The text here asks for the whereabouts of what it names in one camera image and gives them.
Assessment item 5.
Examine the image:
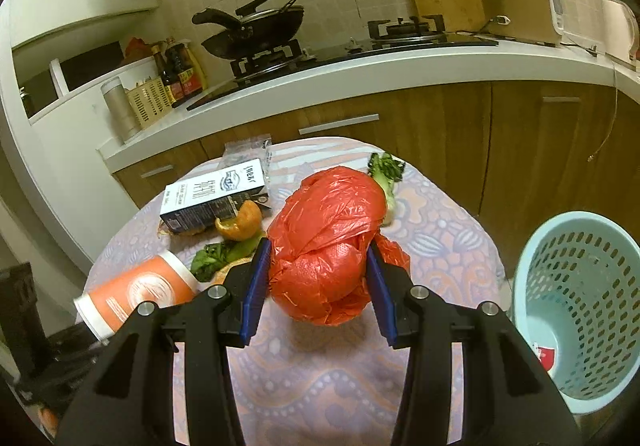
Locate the green bok choy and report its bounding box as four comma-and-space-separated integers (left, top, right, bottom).
367, 152, 406, 227

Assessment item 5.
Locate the light blue plastic basket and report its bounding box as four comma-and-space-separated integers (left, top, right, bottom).
512, 211, 640, 414

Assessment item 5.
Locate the black glass gas stove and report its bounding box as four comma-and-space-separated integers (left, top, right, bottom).
186, 34, 500, 112

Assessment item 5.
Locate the steel thermos flask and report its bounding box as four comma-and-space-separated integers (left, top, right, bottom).
101, 76, 142, 144

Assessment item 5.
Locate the red packaging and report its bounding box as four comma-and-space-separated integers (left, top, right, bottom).
125, 37, 158, 60

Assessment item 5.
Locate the red white wrapper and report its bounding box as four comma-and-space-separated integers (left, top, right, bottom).
530, 341, 559, 375

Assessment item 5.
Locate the patterned tablecloth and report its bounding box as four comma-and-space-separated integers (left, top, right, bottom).
82, 136, 508, 446

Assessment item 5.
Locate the milk carton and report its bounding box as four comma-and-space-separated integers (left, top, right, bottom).
159, 157, 271, 234

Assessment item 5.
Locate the yellow plastic basket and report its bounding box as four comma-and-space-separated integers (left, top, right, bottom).
125, 79, 173, 129

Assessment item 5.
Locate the white electric kettle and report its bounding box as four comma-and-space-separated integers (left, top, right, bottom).
602, 0, 640, 67

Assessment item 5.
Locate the black wok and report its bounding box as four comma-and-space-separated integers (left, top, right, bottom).
192, 4, 306, 61

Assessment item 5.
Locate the beige rice cooker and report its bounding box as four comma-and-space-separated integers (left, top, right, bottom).
472, 0, 560, 46

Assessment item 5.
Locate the clear plastic packet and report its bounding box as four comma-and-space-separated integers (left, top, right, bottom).
222, 139, 275, 192

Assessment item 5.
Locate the orange peel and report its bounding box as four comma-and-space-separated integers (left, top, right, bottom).
211, 260, 252, 285
215, 200, 263, 242

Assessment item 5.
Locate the wooden kitchen cabinet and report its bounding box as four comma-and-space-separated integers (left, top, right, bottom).
110, 80, 640, 272

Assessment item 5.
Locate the black burner grate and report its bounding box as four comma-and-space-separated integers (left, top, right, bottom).
230, 40, 303, 80
368, 15, 447, 46

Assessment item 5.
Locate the orange paper cup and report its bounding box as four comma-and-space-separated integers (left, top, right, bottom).
74, 249, 201, 341

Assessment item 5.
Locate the dark soy sauce bottle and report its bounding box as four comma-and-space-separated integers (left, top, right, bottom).
165, 39, 194, 102
151, 44, 176, 108

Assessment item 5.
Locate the thin power cable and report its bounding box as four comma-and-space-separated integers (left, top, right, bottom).
560, 40, 621, 162

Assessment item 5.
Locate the black kitchen appliance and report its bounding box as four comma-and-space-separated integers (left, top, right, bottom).
22, 41, 123, 117

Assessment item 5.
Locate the leafy green vegetable scrap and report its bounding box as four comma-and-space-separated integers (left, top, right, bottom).
190, 239, 263, 283

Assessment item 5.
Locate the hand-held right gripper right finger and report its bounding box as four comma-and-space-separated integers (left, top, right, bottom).
366, 239, 586, 446

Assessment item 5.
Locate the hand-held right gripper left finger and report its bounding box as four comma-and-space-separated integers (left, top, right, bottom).
55, 236, 274, 446

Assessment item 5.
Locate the red plastic bag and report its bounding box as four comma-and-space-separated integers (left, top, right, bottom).
266, 166, 413, 327

